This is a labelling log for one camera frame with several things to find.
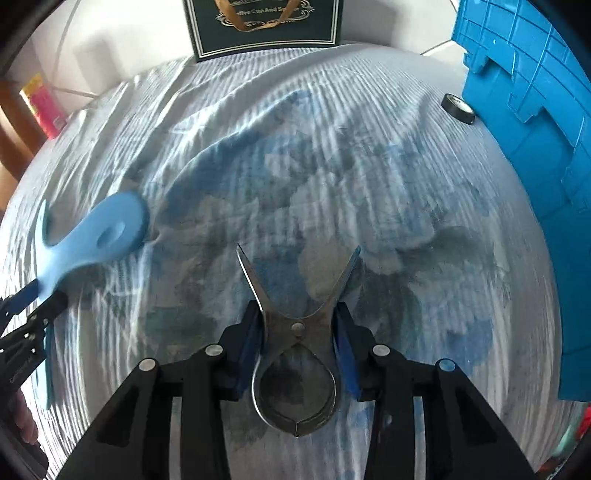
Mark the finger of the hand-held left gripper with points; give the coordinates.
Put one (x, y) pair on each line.
(48, 311)
(21, 297)

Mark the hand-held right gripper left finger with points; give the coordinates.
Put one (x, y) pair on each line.
(247, 350)

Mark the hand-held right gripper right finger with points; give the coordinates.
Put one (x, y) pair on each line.
(346, 350)

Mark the metal tongs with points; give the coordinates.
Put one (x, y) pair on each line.
(295, 323)

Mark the blue hand mirror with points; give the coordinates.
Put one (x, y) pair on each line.
(83, 244)

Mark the blue plastic storage crate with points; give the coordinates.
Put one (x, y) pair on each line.
(531, 115)

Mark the person's left hand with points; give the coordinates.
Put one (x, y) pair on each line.
(25, 415)

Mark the pink and yellow canister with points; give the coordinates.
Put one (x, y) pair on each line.
(44, 108)

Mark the black tape roll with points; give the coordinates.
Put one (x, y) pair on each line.
(458, 108)

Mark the black gift box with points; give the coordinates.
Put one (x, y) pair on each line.
(263, 32)

